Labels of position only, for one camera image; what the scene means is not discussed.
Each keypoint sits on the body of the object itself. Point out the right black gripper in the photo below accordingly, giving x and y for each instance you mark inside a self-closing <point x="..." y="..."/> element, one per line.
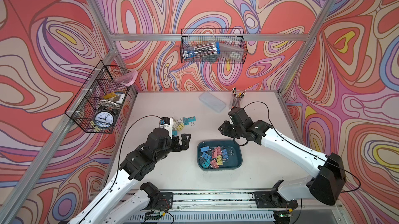
<point x="224" y="129"/>

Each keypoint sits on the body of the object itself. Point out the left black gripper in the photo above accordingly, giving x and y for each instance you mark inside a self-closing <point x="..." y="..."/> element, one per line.
<point x="177" y="146"/>

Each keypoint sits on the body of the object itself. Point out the blue binder clip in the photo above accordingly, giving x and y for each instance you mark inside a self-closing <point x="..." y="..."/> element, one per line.
<point x="206" y="156"/>
<point x="205" y="149"/>

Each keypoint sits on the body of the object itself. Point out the yellow binder clip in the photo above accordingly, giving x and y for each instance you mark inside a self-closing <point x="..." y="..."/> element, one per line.
<point x="178" y="126"/>
<point x="219" y="160"/>

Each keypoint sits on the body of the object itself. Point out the teal binder clip lone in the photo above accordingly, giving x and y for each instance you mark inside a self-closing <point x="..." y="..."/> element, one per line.
<point x="206" y="164"/>

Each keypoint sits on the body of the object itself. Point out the dark teal storage tray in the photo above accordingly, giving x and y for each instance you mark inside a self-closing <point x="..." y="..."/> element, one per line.
<point x="232" y="163"/>

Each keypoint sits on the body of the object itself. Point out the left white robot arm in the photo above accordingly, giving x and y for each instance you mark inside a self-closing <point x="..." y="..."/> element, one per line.
<point x="105" y="207"/>

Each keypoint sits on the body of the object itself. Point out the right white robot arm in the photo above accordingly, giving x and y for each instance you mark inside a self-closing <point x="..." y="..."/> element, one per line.
<point x="326" y="174"/>

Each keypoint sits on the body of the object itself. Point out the large teal binder clip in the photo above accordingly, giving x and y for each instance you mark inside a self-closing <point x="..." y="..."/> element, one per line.
<point x="189" y="121"/>

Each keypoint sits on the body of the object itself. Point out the yellow white box in basket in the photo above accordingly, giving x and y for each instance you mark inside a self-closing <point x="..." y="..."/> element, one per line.
<point x="116" y="97"/>

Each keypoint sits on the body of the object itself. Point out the clear pen cup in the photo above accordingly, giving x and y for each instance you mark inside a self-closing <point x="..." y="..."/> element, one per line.
<point x="236" y="97"/>

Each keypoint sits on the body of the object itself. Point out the translucent plastic case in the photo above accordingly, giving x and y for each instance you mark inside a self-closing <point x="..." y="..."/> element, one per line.
<point x="212" y="102"/>

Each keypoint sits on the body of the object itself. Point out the black alarm clock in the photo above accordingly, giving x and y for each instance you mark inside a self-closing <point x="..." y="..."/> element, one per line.
<point x="105" y="118"/>

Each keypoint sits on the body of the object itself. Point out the pink item in basket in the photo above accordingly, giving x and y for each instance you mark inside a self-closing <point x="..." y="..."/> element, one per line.
<point x="127" y="79"/>

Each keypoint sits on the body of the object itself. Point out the clear tube of pens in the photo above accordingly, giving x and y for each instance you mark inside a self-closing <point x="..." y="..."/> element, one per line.
<point x="207" y="50"/>

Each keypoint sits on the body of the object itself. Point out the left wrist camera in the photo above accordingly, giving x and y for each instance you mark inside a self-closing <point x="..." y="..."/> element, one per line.
<point x="167" y="123"/>

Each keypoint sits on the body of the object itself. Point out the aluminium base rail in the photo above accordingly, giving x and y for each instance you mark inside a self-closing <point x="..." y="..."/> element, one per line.
<point x="219" y="207"/>

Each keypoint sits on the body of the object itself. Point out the black wire basket back wall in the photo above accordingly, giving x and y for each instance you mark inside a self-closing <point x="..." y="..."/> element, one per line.
<point x="233" y="48"/>

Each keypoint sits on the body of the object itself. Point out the black wire basket wall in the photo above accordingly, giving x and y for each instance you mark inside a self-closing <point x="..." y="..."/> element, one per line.
<point x="233" y="48"/>
<point x="82" y="109"/>

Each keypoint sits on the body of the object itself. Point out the black wire basket left wall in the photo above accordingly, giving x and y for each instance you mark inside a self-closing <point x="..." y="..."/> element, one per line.
<point x="82" y="109"/>

